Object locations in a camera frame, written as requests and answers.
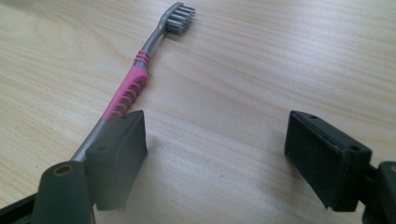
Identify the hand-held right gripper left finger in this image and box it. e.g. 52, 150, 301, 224
31, 109, 149, 224

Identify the pink and grey toothbrush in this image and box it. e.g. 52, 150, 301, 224
70, 1, 197, 163

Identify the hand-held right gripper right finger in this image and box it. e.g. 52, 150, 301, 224
283, 110, 396, 224

